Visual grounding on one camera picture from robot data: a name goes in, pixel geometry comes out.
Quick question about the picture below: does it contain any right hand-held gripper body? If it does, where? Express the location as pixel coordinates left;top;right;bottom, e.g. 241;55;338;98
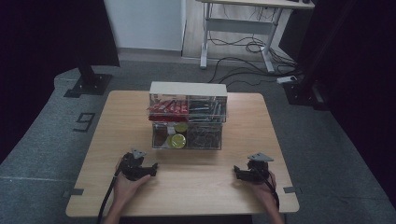
246;152;275;184

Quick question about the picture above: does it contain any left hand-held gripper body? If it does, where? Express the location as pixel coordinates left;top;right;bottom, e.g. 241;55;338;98
120;148;148;182

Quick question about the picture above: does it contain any clear acrylic organizer box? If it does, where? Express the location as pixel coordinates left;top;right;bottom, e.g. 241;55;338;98
148;81;229;151

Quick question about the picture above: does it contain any person's right hand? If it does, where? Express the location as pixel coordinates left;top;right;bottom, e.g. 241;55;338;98
248;171;279;210

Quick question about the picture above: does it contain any person's left hand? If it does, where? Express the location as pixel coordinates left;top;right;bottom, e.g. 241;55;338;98
112;158;152;208

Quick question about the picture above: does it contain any brown packet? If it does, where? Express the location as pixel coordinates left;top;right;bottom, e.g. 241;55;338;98
152;124;169;147

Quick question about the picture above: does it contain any yellow lid cup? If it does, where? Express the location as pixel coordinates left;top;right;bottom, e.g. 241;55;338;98
167;133;188;149
173;121;190;134

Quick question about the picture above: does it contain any pile of dark small packets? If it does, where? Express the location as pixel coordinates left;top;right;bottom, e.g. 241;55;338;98
187;124;222;149

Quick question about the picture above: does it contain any stack of red packets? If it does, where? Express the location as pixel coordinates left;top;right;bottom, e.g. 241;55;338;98
148;98;190;123

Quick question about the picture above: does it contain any stack of dark long packets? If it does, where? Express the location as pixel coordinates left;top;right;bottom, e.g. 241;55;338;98
188;99;227;123

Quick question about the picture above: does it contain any black equipment base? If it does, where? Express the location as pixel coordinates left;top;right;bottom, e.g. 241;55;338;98
283;78;331;111

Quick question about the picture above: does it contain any white power strip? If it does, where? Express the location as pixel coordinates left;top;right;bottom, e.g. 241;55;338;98
276;75;298;85

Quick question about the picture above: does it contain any black curtain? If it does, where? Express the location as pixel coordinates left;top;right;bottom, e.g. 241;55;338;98
0;0;120;162
278;0;396;206

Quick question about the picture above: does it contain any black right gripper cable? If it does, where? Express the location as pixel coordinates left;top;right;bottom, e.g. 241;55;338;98
263;172;280;210

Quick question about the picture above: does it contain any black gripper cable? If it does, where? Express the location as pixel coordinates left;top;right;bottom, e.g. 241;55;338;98
96;166;123;224
263;172;280;210

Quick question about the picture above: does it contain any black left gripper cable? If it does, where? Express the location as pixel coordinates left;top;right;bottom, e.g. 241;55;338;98
96;166;123;224

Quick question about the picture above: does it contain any black stand with base plate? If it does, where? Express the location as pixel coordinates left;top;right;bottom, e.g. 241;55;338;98
64;60;113;98

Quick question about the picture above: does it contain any long black floor cable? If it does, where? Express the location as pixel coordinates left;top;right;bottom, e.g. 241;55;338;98
207;56;300;88

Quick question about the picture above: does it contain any coiled black floor cable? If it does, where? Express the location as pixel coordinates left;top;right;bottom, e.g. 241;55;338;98
208;31;297;68

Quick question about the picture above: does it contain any white metal frame desk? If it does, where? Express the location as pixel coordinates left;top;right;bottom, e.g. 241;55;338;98
195;0;316;74

